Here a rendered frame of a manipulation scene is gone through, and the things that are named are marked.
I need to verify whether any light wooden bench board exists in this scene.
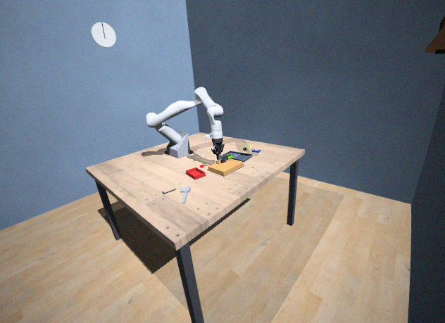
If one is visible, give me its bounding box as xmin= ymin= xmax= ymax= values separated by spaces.
xmin=208 ymin=159 xmax=244 ymax=177

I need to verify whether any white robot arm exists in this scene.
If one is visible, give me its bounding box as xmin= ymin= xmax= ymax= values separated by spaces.
xmin=146 ymin=87 xmax=223 ymax=144

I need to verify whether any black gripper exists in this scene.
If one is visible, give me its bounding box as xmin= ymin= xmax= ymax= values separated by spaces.
xmin=211 ymin=138 xmax=224 ymax=160

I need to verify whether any red open tray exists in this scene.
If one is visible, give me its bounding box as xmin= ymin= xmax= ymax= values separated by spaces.
xmin=186 ymin=167 xmax=206 ymax=179

